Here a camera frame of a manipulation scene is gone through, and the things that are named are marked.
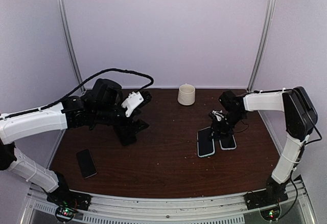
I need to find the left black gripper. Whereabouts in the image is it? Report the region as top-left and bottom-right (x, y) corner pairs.
(94, 99), (149, 137)

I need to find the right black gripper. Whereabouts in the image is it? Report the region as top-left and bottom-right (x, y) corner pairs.
(208, 110), (246, 141)

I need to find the lavender phone case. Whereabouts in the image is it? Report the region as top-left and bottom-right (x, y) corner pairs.
(219, 136), (237, 151)

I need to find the silver edged black smartphone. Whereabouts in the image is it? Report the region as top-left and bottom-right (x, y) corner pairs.
(220, 136), (236, 149)

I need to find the light blue phone case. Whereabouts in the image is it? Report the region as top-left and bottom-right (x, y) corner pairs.
(197, 128), (215, 158)

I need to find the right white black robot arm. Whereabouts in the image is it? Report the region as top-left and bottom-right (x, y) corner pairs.
(208, 86), (318, 205)

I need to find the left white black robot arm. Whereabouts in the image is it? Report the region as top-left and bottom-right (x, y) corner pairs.
(1, 79), (152, 206)

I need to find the cream ribbed cup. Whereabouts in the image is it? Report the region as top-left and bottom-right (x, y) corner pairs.
(177, 83), (196, 106)

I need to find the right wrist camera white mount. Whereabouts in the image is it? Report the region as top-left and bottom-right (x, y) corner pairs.
(208, 110), (225, 122)

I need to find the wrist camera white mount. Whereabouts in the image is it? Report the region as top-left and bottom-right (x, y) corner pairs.
(208, 110), (225, 122)
(121, 91), (152, 118)

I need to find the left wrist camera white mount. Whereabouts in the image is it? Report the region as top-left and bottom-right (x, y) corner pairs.
(121, 91), (152, 118)

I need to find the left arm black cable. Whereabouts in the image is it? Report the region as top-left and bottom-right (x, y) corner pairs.
(0, 68), (155, 120)

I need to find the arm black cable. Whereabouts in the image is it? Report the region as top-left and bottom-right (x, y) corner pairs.
(255, 88), (323, 209)
(0, 68), (155, 120)

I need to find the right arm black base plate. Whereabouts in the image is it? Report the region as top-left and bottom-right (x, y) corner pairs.
(244, 190), (288, 210)

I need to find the aluminium front rail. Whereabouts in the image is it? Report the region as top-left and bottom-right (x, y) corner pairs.
(21, 175), (315, 224)

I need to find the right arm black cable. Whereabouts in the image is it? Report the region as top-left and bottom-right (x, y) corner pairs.
(255, 88), (323, 209)

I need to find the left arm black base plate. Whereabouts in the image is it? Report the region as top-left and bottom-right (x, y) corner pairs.
(46, 191), (91, 211)

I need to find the right aluminium corner post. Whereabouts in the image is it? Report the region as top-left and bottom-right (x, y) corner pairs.
(247, 0), (276, 92)

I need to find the aluminium corner post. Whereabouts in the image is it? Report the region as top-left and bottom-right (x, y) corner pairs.
(57, 0), (83, 84)
(247, 0), (276, 92)

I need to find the left aluminium corner post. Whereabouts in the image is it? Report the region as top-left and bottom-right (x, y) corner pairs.
(57, 0), (83, 84)

